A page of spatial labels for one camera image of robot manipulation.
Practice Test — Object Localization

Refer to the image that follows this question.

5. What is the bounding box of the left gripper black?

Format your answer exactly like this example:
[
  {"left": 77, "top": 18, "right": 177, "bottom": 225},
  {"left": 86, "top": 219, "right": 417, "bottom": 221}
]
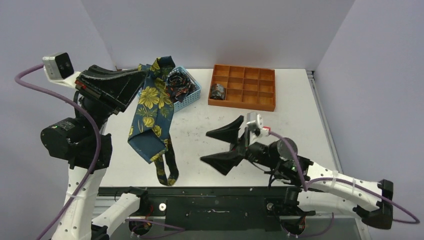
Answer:
[{"left": 78, "top": 62, "right": 153, "bottom": 135}]

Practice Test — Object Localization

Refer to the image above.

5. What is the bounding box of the blue yellow floral tie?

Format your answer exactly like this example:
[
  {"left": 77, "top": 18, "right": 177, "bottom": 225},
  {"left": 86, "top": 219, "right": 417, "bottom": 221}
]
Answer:
[{"left": 127, "top": 56, "right": 179, "bottom": 186}]

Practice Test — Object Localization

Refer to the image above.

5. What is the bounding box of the orange wooden compartment tray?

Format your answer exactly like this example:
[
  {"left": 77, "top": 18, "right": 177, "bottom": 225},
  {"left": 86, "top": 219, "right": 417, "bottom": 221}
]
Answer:
[{"left": 208, "top": 64, "right": 276, "bottom": 112}]

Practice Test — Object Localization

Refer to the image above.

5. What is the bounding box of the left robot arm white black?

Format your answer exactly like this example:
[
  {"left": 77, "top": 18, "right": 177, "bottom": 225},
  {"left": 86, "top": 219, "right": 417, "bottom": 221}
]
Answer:
[{"left": 40, "top": 65, "right": 150, "bottom": 240}]

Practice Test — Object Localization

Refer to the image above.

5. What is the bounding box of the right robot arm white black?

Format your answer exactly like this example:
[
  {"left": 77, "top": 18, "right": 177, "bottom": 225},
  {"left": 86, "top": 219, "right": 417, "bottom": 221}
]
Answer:
[{"left": 200, "top": 112, "right": 394, "bottom": 230}]

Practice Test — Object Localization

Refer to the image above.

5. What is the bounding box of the dark patterned tie in basket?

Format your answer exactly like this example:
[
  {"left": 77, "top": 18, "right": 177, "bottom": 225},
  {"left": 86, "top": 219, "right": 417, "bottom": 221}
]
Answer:
[{"left": 165, "top": 71, "right": 196, "bottom": 103}]

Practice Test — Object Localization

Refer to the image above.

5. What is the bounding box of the rolled dark patterned tie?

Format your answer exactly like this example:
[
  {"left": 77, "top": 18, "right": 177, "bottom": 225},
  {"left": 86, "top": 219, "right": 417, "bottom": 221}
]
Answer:
[{"left": 209, "top": 83, "right": 226, "bottom": 101}]

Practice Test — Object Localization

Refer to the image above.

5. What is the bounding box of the blue plastic basket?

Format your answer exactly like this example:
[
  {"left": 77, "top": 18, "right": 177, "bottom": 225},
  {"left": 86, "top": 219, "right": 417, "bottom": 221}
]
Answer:
[{"left": 136, "top": 66, "right": 196, "bottom": 117}]

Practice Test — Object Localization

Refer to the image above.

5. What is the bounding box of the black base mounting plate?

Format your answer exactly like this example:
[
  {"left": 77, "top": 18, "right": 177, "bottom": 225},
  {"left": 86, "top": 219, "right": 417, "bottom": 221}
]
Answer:
[{"left": 96, "top": 186, "right": 332, "bottom": 233}]

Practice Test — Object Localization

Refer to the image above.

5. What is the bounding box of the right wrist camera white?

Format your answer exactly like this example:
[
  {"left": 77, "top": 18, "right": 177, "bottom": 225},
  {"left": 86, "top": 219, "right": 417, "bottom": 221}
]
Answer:
[{"left": 246, "top": 112, "right": 270, "bottom": 138}]

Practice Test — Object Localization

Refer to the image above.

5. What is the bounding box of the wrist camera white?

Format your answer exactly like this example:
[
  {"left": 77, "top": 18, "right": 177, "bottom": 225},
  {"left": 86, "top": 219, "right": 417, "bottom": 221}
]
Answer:
[
  {"left": 246, "top": 112, "right": 270, "bottom": 138},
  {"left": 42, "top": 52, "right": 81, "bottom": 89}
]

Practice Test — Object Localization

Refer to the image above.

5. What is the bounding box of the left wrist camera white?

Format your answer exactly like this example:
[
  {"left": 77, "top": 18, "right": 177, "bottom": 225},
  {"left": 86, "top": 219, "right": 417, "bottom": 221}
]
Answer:
[{"left": 42, "top": 52, "right": 81, "bottom": 89}]

